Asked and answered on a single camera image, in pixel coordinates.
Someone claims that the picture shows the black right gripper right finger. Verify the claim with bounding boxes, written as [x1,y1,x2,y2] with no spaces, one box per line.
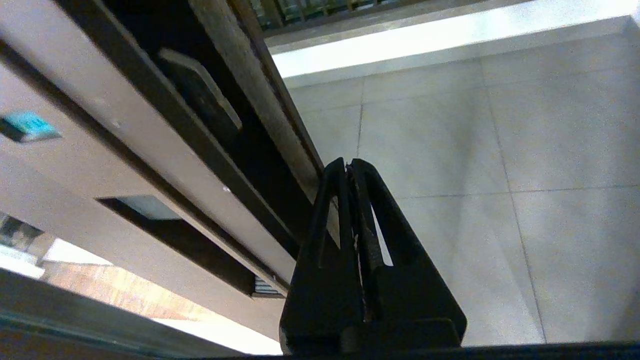
[348,158,468,351]

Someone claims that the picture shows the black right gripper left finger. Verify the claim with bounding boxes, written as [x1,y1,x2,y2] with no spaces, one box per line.
[278,157,364,355]

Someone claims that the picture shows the brown framed sliding glass door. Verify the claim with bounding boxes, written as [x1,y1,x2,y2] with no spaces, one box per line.
[0,0,342,347]

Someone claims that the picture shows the grey metal rail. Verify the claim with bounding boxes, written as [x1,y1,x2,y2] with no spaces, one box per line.
[0,269,251,359]

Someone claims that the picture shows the stone balcony ledge cap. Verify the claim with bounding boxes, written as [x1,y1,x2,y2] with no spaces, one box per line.
[264,0,531,49]

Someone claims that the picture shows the black balcony railing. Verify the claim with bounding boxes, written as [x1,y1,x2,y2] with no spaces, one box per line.
[249,0,401,32]

